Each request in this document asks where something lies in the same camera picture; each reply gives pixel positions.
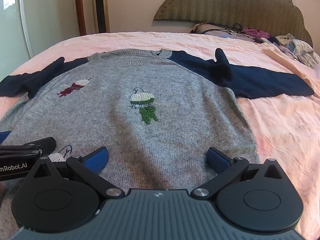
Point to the purple cloth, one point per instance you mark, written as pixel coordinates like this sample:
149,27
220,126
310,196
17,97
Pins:
255,32

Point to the black power adapter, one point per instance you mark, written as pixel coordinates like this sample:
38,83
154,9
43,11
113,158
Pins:
258,40

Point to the olive upholstered headboard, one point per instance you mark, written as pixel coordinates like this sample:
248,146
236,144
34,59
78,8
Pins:
225,2

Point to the white sliding wardrobe door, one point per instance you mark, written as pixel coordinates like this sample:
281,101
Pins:
50,17

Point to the grey sweater with navy sleeves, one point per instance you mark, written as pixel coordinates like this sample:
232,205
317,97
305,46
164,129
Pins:
162,140

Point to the pink bed sheet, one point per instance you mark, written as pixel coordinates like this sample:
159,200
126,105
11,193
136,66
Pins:
275,130

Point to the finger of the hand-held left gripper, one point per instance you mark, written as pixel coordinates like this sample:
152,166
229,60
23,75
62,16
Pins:
37,143
3,136

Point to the brown wooden door frame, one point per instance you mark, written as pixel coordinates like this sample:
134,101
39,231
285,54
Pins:
80,5

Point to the gold tower air conditioner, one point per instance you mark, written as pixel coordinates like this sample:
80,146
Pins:
100,5

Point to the pile of light clothes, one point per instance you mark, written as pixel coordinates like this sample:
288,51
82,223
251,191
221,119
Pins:
302,50

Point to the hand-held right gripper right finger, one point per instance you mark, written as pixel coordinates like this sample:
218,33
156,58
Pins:
217,161

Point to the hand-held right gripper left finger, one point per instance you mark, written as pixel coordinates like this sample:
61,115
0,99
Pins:
96,158

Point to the blue patterned mattress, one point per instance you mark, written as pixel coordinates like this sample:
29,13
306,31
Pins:
226,35

